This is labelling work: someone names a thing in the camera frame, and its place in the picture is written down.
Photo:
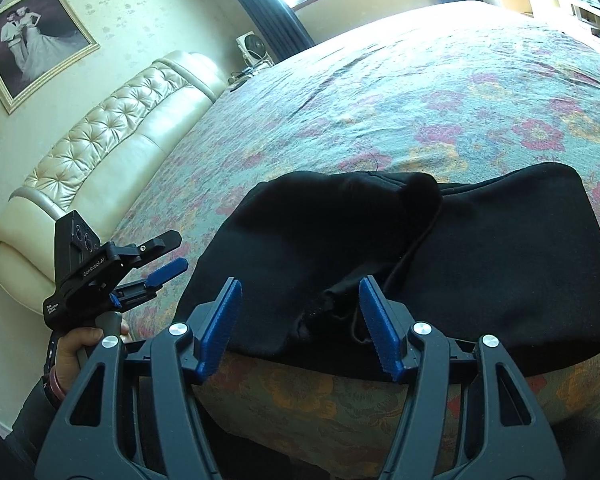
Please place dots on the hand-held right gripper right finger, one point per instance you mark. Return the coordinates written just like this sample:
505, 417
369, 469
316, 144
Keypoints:
380, 330

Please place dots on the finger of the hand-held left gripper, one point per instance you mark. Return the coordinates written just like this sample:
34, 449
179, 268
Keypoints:
152, 246
167, 270

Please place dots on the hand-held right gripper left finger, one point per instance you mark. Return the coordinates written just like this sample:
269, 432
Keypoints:
220, 330

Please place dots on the black pants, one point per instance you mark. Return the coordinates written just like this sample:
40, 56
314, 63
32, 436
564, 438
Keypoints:
505, 260

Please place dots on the person's left forearm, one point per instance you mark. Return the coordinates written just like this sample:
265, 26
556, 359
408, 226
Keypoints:
32, 415

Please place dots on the person's left hand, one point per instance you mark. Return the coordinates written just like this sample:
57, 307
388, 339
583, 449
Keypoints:
77, 350

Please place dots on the cream tufted leather headboard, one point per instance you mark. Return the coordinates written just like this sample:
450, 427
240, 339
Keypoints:
105, 150

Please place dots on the dark remote control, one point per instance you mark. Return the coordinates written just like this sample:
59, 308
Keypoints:
237, 85

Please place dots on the white fan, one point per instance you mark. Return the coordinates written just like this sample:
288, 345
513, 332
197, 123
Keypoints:
252, 47

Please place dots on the framed wedding photo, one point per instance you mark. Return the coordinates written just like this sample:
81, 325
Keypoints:
35, 40

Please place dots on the bed with floral bedspread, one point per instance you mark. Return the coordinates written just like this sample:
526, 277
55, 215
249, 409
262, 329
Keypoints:
430, 85

